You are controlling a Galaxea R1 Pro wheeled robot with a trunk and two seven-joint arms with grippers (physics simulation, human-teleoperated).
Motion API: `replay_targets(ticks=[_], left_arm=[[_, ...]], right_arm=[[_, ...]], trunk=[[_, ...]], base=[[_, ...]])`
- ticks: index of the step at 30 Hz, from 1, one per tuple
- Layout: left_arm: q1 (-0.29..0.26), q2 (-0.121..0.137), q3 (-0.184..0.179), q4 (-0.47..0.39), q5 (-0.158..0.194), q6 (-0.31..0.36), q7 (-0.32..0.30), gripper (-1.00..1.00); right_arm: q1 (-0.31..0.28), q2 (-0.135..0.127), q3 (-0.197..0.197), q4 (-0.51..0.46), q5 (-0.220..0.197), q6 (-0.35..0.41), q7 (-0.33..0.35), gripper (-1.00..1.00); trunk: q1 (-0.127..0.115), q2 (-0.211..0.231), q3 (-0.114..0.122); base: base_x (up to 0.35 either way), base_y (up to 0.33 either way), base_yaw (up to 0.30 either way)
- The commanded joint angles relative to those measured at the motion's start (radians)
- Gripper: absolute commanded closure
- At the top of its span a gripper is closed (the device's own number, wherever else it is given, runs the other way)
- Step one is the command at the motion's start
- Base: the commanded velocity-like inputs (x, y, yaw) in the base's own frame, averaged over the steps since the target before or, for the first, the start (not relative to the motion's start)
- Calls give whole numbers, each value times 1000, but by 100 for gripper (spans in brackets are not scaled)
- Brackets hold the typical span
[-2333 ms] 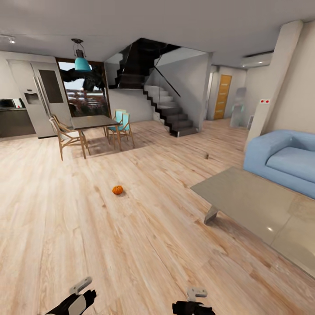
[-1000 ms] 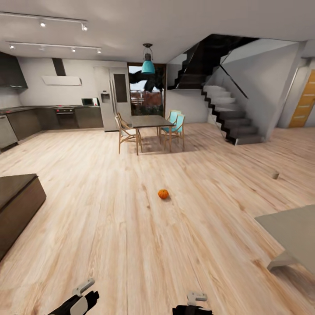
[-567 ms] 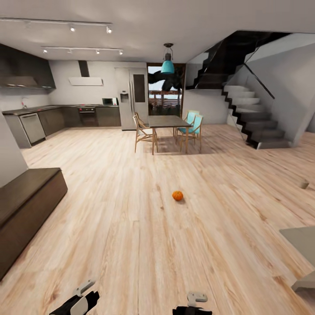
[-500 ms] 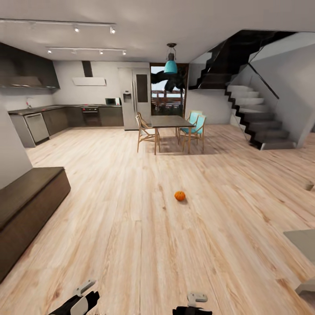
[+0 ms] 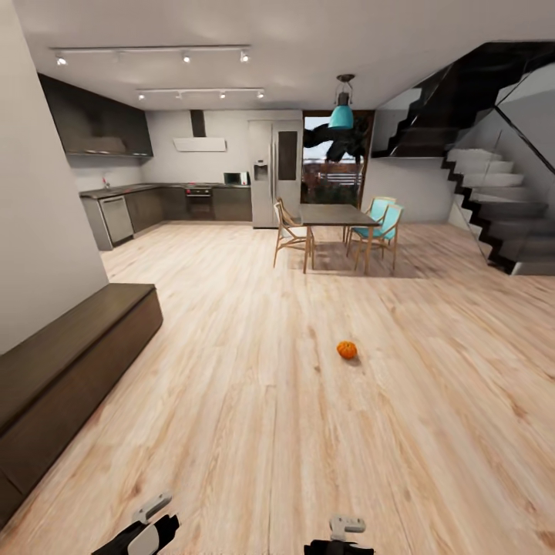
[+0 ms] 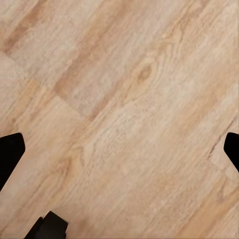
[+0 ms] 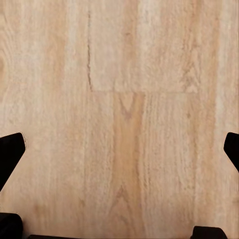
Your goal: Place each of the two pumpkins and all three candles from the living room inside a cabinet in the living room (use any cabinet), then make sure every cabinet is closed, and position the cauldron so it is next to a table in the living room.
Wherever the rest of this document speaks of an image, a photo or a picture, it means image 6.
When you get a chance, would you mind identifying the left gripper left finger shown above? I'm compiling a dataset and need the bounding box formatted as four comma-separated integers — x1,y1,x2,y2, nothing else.
0,132,25,191

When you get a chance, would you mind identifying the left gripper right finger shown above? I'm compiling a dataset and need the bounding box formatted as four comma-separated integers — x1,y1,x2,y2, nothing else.
224,132,239,172

